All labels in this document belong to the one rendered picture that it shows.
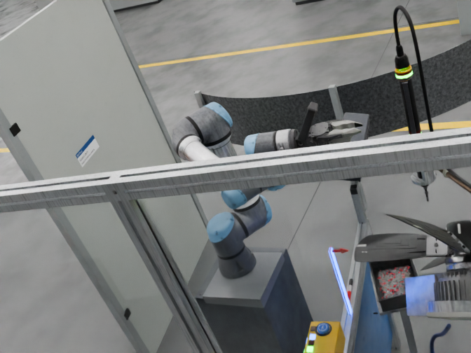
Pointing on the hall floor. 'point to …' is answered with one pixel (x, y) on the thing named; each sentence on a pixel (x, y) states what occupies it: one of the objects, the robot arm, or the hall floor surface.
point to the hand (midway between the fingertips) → (357, 126)
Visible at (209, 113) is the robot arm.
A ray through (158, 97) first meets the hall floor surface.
